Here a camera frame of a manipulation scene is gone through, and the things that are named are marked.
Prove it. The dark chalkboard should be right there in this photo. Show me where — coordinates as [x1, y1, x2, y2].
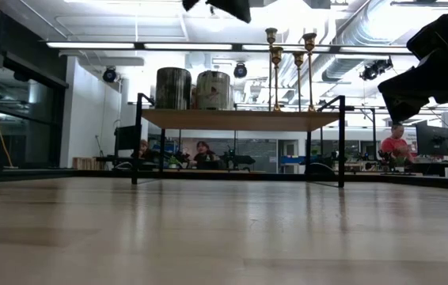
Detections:
[247, 138, 279, 174]

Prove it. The black table frame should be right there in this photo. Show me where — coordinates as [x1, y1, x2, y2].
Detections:
[0, 168, 448, 192]

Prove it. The blue box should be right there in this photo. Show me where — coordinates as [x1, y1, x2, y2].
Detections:
[280, 154, 308, 165]

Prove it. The wooden crate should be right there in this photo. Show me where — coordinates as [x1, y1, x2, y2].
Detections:
[71, 156, 103, 171]

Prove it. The black ceiling spotlight fixture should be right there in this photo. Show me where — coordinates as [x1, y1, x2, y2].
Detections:
[360, 58, 393, 82]

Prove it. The wooden shelf with black legs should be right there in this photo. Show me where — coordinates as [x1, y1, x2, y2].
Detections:
[131, 93, 347, 189]

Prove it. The silver ventilation duct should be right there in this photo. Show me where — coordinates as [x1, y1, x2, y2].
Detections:
[279, 15, 371, 84]

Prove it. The background robot station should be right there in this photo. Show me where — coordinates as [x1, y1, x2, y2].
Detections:
[223, 145, 257, 172]

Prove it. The ceiling light strip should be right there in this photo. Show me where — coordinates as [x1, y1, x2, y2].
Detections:
[45, 39, 412, 55]

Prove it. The medium brass candlestick holder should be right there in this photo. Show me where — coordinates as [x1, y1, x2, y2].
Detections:
[302, 32, 318, 113]

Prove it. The person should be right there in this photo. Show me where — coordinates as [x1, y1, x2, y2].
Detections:
[192, 140, 226, 171]
[135, 138, 153, 160]
[380, 123, 418, 164]

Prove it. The tallest brass candlestick holder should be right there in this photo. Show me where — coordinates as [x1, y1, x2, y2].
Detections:
[264, 26, 279, 112]

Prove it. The ribbed silver candle tin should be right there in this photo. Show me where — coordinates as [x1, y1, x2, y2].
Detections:
[154, 66, 192, 111]

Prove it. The round black speaker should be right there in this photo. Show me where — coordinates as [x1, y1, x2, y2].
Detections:
[102, 66, 119, 84]
[233, 62, 249, 79]

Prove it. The vanilla cake candle tin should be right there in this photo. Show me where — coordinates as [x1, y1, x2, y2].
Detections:
[196, 70, 232, 111]

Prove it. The black computer monitor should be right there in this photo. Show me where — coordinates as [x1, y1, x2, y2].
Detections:
[113, 124, 139, 152]
[416, 123, 448, 158]

